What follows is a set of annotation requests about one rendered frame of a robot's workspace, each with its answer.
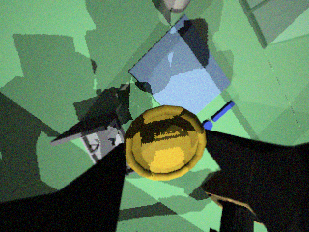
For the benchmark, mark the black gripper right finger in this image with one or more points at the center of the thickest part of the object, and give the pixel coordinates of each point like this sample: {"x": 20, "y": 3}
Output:
{"x": 273, "y": 179}

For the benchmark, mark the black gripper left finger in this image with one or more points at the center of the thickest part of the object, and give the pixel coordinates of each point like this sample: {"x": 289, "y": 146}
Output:
{"x": 89, "y": 203}

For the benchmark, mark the grey cylinder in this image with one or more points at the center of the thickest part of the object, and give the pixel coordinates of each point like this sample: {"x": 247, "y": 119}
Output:
{"x": 176, "y": 6}

